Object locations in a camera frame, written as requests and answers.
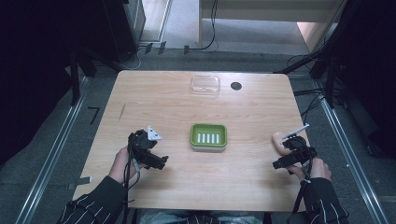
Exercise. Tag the person's left hand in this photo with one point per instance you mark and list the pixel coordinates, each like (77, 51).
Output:
(121, 166)

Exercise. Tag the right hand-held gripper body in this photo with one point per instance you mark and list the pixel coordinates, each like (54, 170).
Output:
(299, 147)

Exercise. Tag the peach soap bar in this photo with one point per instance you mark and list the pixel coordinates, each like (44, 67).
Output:
(278, 143)

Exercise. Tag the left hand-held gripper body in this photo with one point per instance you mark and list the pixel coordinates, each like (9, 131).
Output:
(141, 143)

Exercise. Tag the black metal stand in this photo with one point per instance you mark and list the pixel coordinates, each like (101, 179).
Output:
(327, 65)
(74, 81)

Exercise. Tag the green soap dish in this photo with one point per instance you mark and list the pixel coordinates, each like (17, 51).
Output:
(208, 137)

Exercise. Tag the person's right hand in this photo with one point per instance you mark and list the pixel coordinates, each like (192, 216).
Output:
(319, 169)

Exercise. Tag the clear plastic lid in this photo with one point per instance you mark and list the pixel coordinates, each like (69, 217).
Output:
(205, 84)

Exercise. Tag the metal floor rail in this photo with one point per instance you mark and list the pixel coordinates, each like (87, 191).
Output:
(51, 155)
(351, 158)

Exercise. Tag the black round table grommet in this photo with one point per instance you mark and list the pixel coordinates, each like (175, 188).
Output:
(236, 86)

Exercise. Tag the white wooden furniture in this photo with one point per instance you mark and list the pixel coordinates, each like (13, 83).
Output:
(264, 7)

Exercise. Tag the black cabinet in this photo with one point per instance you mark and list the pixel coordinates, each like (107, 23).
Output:
(123, 28)

